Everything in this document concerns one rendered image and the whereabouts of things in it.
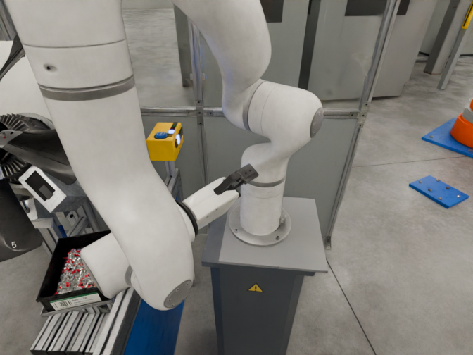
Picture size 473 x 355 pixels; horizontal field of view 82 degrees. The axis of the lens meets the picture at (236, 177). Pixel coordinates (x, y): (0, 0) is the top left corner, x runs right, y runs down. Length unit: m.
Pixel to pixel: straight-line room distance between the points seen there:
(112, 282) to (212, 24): 0.38
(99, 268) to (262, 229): 0.48
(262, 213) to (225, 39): 0.46
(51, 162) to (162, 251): 0.58
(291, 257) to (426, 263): 1.63
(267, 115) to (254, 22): 0.20
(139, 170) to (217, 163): 1.31
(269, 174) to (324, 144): 0.98
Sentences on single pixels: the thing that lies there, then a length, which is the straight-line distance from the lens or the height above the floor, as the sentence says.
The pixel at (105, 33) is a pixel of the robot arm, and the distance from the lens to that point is 0.29.
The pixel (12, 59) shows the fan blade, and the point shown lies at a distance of 1.02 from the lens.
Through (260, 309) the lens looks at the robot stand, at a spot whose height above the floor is 0.70.
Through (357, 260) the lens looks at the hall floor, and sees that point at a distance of 2.11.
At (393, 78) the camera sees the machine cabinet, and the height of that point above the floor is 0.33.
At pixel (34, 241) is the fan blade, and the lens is 1.00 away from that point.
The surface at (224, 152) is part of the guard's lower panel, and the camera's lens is 1.59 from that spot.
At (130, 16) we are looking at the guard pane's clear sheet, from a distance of 1.48.
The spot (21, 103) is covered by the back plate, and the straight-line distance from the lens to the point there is 1.31.
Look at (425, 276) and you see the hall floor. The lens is 2.23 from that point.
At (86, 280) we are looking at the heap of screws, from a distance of 0.95.
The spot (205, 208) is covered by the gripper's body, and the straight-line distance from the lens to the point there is 0.47.
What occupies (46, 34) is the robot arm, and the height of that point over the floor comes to 1.51.
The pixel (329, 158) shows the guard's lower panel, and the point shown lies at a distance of 1.68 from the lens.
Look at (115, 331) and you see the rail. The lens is 0.81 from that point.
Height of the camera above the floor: 1.54
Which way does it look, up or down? 36 degrees down
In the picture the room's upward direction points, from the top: straight up
